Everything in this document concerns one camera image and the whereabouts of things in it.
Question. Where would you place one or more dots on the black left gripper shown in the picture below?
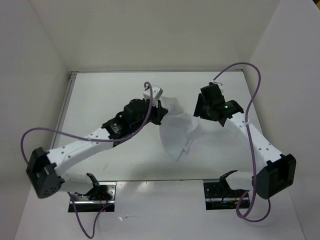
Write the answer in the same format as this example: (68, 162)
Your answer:
(161, 113)

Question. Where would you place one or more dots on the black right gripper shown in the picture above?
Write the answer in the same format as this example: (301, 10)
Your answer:
(198, 110)

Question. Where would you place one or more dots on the white skirt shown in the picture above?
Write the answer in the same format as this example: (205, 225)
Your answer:
(178, 128)

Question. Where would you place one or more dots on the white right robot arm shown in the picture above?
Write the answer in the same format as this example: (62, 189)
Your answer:
(275, 171)

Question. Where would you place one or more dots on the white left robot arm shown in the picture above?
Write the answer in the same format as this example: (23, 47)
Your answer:
(47, 169)

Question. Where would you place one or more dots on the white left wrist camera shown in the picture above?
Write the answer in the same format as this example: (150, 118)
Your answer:
(153, 94)

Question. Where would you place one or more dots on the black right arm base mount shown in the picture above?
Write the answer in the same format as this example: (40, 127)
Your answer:
(217, 198)

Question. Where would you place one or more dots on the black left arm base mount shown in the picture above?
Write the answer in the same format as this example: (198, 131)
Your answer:
(104, 199)

